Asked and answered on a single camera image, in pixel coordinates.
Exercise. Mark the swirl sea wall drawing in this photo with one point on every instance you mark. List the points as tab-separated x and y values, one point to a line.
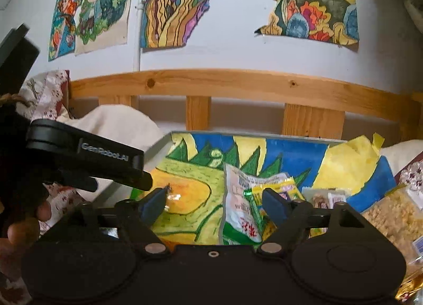
175	4

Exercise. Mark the person's left hand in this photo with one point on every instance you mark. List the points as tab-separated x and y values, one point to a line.
23	230

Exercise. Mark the floral satin blanket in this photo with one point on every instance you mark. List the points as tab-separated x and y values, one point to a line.
46	93

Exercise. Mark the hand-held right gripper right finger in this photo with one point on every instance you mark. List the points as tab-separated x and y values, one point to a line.
274	206

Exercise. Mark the clear bag of yellow crackers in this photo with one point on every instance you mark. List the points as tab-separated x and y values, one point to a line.
390	219

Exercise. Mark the yellow green cracker packet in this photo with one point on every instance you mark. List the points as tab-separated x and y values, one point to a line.
284	186

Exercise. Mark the clear bag of nut bars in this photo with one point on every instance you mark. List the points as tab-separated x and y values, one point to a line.
319	199

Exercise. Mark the blond child wall drawing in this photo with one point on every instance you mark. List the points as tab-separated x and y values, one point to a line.
102	11

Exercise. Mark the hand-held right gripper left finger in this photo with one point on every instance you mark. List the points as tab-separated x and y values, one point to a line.
153	205

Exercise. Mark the wooden bed headboard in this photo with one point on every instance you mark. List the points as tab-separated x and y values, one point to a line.
251	85

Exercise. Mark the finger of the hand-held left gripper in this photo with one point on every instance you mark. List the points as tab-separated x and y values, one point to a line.
82	184
140	179

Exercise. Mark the grey metal tray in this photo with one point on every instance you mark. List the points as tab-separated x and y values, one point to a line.
155	149

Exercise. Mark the landscape wall drawing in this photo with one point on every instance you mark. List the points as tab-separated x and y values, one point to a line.
304	1

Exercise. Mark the blue mermaid wall drawing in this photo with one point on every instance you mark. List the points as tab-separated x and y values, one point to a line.
62	24

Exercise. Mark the white green snack packet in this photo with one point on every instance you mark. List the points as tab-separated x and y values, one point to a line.
239	212

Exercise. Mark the white wall pipe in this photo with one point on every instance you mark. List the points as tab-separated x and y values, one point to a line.
137	21

